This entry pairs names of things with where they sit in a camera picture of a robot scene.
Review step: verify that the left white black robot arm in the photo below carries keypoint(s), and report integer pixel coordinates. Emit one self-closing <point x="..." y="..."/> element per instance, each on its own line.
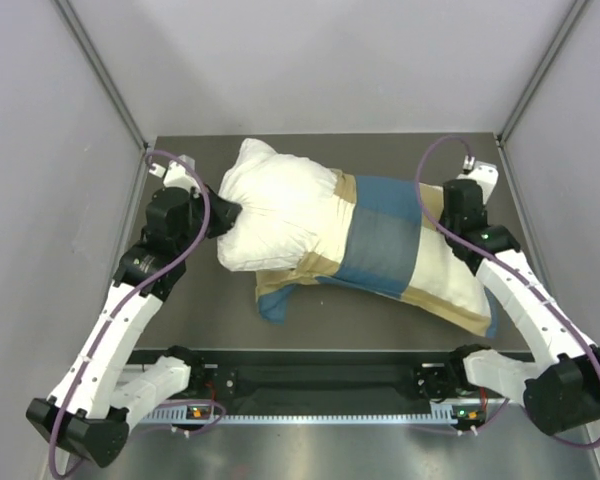
<point x="88" y="414"/>

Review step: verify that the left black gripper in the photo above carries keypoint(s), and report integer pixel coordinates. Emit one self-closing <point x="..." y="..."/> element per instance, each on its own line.
<point x="223" y="212"/>

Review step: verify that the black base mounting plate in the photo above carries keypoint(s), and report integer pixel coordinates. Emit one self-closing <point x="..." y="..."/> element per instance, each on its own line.
<point x="235" y="374"/>

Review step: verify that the left aluminium frame post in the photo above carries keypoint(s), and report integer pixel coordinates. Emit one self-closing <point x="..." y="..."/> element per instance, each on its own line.
<point x="79" y="33"/>

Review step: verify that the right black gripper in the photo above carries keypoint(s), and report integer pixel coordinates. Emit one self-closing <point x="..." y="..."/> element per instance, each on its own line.
<point x="442" y="217"/>

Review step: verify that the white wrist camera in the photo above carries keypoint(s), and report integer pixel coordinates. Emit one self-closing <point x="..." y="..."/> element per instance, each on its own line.
<point x="176" y="174"/>
<point x="486" y="175"/>

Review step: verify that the white pillow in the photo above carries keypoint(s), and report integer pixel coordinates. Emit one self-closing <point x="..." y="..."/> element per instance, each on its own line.
<point x="291" y="206"/>

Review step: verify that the right aluminium frame post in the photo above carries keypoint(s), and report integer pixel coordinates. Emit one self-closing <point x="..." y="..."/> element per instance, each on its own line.
<point x="568" y="24"/>

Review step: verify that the checkered blue beige white pillowcase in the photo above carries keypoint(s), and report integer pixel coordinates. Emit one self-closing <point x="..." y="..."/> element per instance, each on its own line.
<point x="379" y="241"/>

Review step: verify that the aluminium frame post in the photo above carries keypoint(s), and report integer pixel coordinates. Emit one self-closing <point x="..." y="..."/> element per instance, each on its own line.
<point x="79" y="33"/>
<point x="568" y="24"/>

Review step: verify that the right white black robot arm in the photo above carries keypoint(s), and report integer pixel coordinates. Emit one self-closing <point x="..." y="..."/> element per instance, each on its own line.
<point x="560" y="387"/>

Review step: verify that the grey slotted cable duct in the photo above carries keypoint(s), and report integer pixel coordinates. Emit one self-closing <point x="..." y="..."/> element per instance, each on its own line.
<point x="434" y="414"/>

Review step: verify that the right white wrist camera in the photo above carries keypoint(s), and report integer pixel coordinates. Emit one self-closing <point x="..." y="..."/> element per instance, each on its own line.
<point x="486" y="175"/>

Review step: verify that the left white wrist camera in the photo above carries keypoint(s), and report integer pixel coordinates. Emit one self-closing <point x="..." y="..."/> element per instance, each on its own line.
<point x="176" y="174"/>

